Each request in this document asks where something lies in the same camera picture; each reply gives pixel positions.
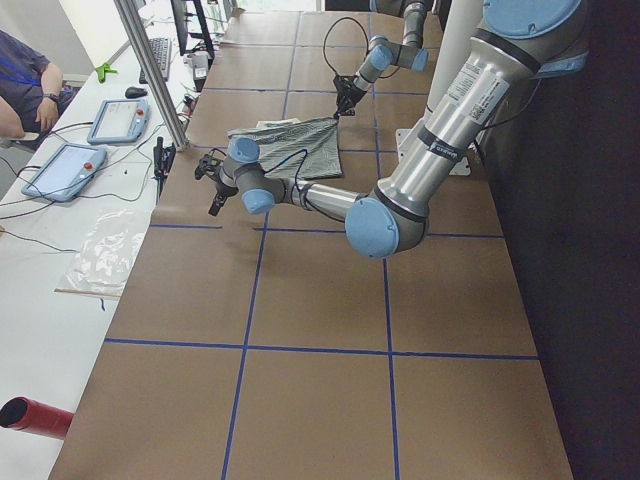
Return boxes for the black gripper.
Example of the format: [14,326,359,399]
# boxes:
[208,167,238,216]
[333,75,370,119]

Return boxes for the striped polo shirt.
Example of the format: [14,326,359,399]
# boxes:
[227,117,342,180]

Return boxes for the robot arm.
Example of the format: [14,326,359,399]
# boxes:
[209,1,590,259]
[332,0,434,120]

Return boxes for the black folded tripod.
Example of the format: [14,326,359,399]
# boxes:
[153,136,176,202]

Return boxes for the far teach pendant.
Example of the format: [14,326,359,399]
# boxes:
[87,98,149,145]

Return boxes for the teach pendant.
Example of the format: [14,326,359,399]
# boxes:
[21,143,107,202]
[87,98,149,145]

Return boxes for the clear plastic bag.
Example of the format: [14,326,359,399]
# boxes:
[55,209,150,298]

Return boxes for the black computer mouse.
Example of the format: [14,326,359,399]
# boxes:
[125,86,147,99]

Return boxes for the brown paper table cover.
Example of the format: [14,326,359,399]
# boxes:
[51,12,571,479]

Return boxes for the white long side table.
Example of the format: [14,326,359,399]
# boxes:
[0,0,211,480]

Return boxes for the near teach pendant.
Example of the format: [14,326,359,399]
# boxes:
[21,143,107,202]

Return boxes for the black keyboard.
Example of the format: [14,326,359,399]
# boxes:
[149,37,172,80]

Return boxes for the green clamp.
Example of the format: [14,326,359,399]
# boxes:
[95,63,118,83]

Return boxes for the black monitor stand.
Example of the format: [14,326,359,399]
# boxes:
[170,0,215,60]

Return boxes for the seated person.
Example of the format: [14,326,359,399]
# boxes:
[1,32,76,151]

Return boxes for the red cardboard tube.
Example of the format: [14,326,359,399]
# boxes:
[1,397,74,440]

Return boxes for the aluminium frame post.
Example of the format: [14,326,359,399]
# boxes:
[114,0,188,151]

